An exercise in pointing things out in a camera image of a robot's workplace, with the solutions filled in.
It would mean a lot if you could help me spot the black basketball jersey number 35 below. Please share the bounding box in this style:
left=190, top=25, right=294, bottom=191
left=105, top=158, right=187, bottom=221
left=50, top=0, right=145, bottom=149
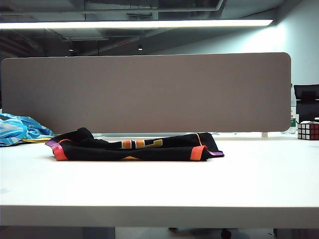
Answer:
left=44, top=127, right=225, bottom=162

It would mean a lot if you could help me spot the brown fabric desk divider panel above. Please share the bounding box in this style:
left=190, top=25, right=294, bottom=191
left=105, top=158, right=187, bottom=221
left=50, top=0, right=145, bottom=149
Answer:
left=0, top=52, right=292, bottom=134

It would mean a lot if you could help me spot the long white ceiling light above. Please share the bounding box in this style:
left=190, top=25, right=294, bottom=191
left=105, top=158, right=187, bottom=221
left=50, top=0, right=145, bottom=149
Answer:
left=0, top=19, right=274, bottom=30

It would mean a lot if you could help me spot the yellow cloth strip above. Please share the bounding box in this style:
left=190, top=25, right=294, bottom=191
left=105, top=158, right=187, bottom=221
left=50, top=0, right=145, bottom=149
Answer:
left=21, top=136, right=54, bottom=144

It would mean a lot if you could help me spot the blue white patterned cloth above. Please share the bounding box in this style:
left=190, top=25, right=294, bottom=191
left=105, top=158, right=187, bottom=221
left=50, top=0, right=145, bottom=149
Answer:
left=0, top=113, right=55, bottom=147

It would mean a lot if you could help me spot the black office chair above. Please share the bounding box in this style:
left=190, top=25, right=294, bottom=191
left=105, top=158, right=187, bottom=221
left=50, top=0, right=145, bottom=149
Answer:
left=293, top=84, right=319, bottom=123

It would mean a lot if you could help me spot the Rubik's cube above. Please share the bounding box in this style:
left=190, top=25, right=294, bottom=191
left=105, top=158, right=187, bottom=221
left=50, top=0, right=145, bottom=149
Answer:
left=297, top=121, right=319, bottom=140

